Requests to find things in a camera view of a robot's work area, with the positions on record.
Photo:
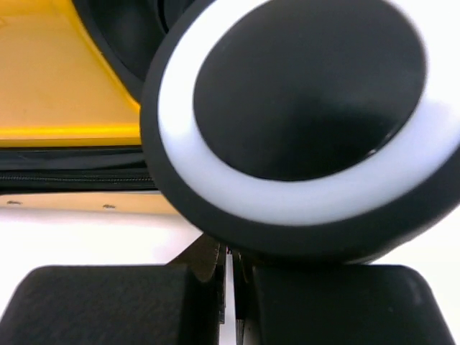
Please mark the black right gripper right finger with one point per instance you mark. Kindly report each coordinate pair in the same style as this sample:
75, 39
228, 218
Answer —
335, 304

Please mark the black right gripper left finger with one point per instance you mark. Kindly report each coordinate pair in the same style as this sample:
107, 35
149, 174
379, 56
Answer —
180, 302

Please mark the yellow suitcase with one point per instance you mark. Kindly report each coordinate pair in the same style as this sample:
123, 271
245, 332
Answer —
307, 131

